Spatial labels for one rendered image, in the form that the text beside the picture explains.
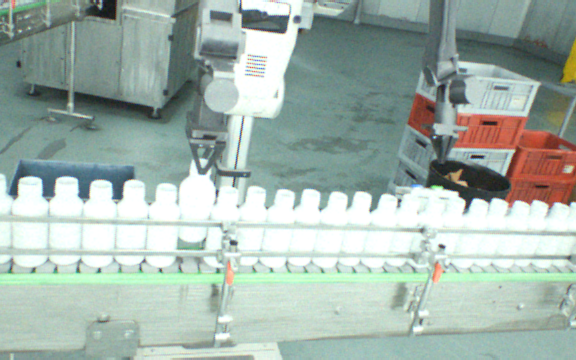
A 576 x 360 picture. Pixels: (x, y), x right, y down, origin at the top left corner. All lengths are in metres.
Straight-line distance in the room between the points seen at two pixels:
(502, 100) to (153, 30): 2.70
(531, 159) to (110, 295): 3.31
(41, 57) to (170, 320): 4.06
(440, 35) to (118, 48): 3.68
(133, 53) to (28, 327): 3.77
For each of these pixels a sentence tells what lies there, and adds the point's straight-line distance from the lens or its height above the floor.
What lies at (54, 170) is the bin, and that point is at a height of 0.92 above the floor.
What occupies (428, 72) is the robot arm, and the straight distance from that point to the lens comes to 1.46.
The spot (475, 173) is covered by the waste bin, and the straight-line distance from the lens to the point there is 3.41.
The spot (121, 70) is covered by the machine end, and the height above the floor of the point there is 0.38.
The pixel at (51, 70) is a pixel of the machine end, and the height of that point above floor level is 0.27.
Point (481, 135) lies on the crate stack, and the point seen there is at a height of 0.75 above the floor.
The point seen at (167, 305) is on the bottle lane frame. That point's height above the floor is 0.93.
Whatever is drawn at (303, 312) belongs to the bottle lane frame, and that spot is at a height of 0.90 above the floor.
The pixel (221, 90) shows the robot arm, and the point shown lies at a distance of 0.91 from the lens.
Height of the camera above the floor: 1.64
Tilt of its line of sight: 24 degrees down
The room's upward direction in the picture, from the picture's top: 12 degrees clockwise
